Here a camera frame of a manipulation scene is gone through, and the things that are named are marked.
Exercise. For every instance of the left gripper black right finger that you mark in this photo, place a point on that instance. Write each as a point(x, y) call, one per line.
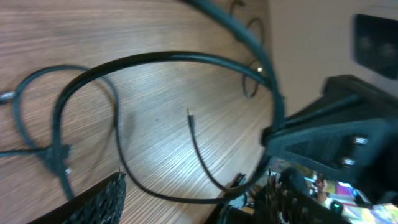
point(285, 198)

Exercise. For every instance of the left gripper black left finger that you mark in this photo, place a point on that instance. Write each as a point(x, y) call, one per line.
point(103, 203)

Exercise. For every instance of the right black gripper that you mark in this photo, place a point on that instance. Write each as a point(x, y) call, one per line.
point(348, 134)

